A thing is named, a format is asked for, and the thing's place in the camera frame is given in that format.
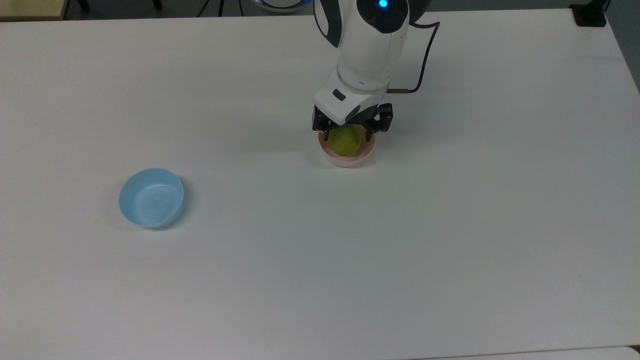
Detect wooden board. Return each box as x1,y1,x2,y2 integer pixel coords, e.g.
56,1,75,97
0,0,70,22

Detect green pear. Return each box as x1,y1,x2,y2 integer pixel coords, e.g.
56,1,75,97
328,125,362,156

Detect black mount clamp block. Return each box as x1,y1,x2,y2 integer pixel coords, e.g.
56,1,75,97
570,0,612,28

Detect blue plastic bowl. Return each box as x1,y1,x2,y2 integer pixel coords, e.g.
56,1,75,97
118,168,185,229

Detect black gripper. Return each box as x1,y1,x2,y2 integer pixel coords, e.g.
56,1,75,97
312,102,394,143

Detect black tripod legs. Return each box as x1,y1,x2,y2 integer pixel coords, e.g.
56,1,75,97
197,0,246,17

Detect pink plastic bowl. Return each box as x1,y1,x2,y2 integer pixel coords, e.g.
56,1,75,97
318,131,377,168

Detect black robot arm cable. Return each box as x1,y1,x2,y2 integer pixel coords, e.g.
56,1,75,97
387,21,441,95

